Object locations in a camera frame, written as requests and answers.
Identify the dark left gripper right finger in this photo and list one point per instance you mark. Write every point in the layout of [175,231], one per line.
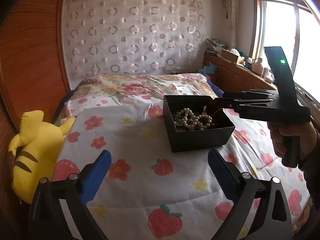
[226,174]

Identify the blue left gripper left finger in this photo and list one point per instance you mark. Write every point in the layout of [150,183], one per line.
[92,176]

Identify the black open jewelry box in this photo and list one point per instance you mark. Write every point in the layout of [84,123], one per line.
[194,123]

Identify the person's right hand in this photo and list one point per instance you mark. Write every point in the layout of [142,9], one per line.
[308,138]

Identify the strawberry flower print blanket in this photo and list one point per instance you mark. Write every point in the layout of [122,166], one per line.
[150,192]

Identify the pink ceramic jar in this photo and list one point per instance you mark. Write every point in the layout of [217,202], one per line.
[257,66]

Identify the wooden side cabinet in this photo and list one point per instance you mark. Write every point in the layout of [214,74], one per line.
[229,77]

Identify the yellow tiger plush toy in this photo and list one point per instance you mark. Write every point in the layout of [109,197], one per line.
[36,148]

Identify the teal crumpled cloth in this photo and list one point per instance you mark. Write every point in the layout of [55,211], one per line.
[207,70]

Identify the stack of papers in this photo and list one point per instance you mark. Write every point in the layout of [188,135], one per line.
[214,46]

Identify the floral quilt at bed head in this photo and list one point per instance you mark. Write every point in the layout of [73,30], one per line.
[116,90]

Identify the sheer circle pattern curtain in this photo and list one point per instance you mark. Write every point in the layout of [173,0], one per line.
[131,37]

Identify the window with wooden frame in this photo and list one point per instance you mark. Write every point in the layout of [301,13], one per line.
[291,25]

